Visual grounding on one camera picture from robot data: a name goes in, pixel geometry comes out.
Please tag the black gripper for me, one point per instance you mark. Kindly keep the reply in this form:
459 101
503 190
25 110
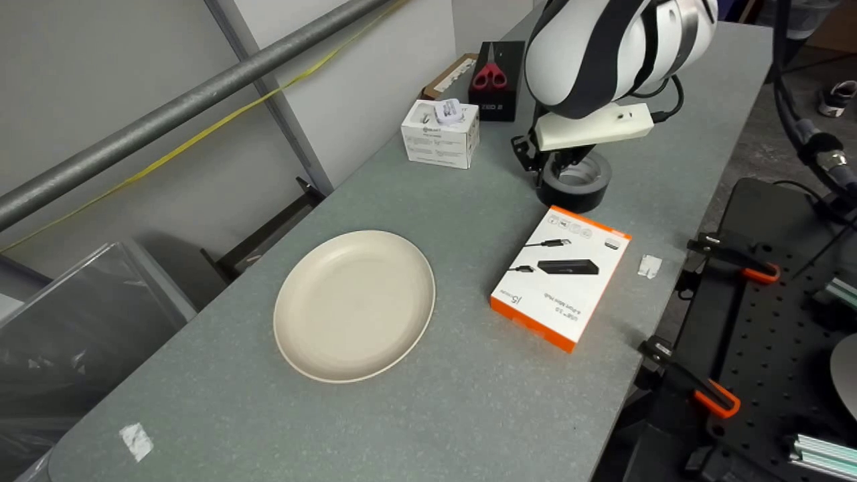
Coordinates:
562 153

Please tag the black tape roll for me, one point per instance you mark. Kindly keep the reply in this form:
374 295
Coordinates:
575 188

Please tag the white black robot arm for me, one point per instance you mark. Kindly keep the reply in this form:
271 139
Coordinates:
618 44

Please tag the white round plate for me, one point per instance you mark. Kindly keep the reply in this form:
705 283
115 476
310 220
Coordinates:
354 305

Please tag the black pack with red scissors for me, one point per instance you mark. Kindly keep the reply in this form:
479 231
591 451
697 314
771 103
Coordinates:
496 81

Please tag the small white box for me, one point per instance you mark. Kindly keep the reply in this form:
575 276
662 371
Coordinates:
440 135

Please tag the white orange USB hub box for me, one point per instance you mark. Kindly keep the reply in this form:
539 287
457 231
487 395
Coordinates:
562 276

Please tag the wooden framed board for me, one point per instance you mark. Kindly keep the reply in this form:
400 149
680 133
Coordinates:
447 79

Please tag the small white paper label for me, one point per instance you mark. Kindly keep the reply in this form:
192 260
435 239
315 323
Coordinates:
649 267
135 443

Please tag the black orange bar clamp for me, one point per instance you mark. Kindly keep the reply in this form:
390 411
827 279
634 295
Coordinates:
693 378
739 260

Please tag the black perforated breadboard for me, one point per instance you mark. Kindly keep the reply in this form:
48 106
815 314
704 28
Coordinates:
777 338

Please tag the grey metal pipe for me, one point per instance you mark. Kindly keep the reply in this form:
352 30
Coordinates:
179 109

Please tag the aluminium extrusion bar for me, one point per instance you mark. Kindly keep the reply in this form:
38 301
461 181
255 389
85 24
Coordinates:
827 457

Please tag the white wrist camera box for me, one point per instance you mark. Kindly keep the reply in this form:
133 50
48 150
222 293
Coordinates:
593 127

